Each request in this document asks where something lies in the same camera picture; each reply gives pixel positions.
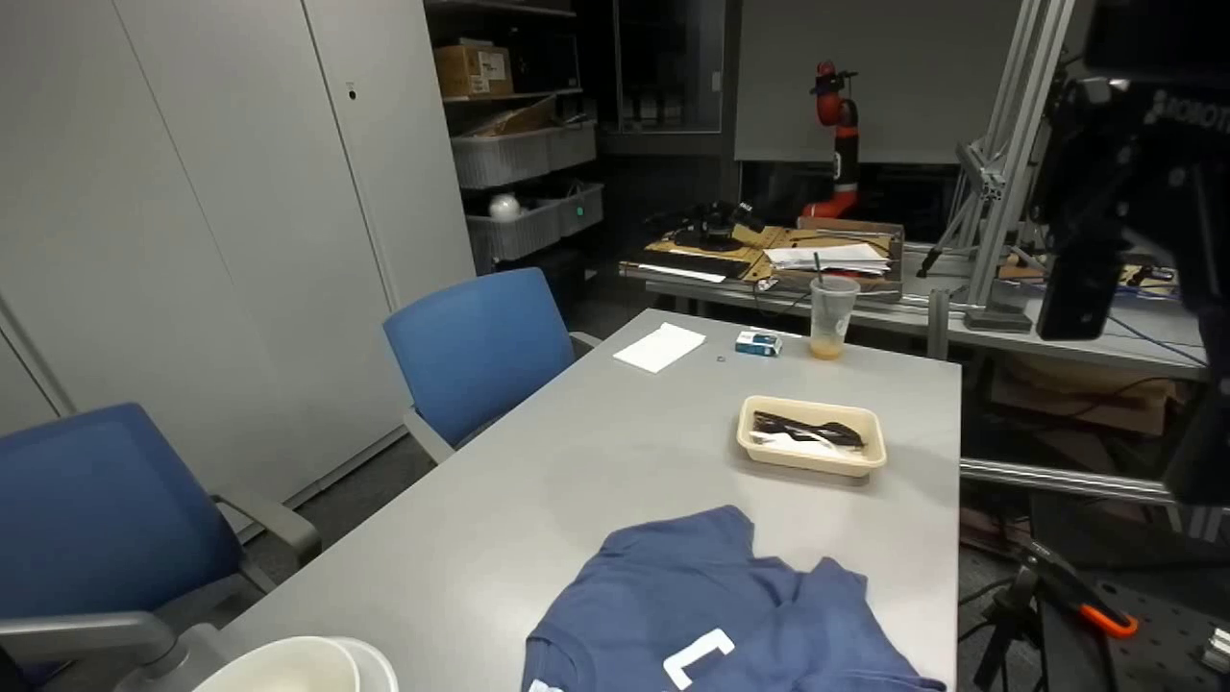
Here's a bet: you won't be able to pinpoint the blue T-shirt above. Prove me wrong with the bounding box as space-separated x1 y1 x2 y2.
522 506 946 692

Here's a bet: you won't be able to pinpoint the white paper sheet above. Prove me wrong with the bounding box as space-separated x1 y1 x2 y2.
619 322 702 371

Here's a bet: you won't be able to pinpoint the grey storage shelf bins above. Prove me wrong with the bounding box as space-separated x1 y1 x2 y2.
427 0 602 271

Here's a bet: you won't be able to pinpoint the clear plastic cup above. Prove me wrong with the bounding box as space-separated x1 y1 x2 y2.
807 277 860 361

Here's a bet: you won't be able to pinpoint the white bowl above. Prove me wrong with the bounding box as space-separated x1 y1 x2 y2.
194 634 400 692

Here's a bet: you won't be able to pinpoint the cluttered background workbench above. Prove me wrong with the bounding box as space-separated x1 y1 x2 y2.
619 227 1202 375

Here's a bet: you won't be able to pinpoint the blue office chair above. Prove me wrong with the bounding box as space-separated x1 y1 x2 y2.
0 402 324 692
381 263 600 461

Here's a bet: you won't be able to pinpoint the orange black clamp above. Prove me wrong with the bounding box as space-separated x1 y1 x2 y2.
971 540 1141 692

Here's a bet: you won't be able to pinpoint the small blue white box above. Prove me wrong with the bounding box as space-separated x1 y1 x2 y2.
734 329 780 357

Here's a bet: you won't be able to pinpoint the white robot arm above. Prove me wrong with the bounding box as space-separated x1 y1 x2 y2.
1033 0 1230 504

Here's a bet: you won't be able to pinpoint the beige tray with utensils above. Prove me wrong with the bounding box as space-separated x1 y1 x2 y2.
734 397 888 477

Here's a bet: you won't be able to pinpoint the blue office chair far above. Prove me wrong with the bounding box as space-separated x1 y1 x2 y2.
381 263 600 461

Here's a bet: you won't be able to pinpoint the blue office chair near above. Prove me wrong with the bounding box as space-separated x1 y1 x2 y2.
0 402 324 692

